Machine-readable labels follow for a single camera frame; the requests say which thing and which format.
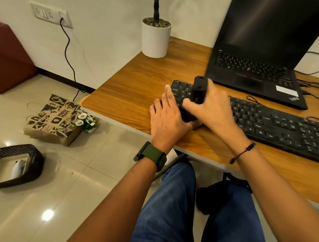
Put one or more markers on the white wall socket panel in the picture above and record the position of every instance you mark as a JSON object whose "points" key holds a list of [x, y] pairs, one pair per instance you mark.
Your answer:
{"points": [[49, 13]]}

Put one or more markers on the black laptop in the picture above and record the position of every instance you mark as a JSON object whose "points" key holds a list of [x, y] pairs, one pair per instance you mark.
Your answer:
{"points": [[264, 32]]}

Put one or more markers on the person's left forearm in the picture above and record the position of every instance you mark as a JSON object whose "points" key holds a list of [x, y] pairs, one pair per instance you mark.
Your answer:
{"points": [[114, 207]]}

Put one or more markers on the white seat chair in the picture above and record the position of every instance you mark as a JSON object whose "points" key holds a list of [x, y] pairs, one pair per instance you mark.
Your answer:
{"points": [[172, 159]]}

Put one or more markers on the person's left hand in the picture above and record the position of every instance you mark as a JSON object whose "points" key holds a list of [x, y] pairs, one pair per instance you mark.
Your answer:
{"points": [[167, 124]]}

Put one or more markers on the person's right forearm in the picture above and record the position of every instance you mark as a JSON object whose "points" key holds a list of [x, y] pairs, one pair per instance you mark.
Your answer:
{"points": [[281, 199]]}

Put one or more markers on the white sock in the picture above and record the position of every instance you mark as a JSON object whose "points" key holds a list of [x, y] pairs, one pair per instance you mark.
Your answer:
{"points": [[18, 168]]}

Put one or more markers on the black metal table leg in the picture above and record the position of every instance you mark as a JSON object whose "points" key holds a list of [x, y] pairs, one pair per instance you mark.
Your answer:
{"points": [[236, 180]]}

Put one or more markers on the maroon sofa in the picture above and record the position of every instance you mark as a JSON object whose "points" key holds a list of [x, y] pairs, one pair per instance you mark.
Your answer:
{"points": [[15, 62]]}

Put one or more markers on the black cleaning brush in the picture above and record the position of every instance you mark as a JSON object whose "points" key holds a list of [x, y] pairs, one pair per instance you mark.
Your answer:
{"points": [[199, 91]]}

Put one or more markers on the person's right hand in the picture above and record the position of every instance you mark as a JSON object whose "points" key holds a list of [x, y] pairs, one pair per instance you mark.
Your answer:
{"points": [[216, 112]]}

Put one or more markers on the black keyboard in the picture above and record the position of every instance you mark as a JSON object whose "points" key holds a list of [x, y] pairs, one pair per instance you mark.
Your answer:
{"points": [[261, 119]]}

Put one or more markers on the printed brown paper bag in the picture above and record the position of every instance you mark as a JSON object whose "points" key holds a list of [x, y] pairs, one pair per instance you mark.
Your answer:
{"points": [[54, 122]]}

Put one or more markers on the black woven basket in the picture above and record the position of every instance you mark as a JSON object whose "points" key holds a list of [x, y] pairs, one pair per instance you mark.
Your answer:
{"points": [[37, 162]]}

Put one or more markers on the white plant pot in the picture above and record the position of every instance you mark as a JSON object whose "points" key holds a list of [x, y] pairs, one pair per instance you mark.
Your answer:
{"points": [[155, 41]]}

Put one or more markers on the person's blue jeans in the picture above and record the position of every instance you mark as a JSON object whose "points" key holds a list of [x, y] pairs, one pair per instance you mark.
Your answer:
{"points": [[169, 209]]}

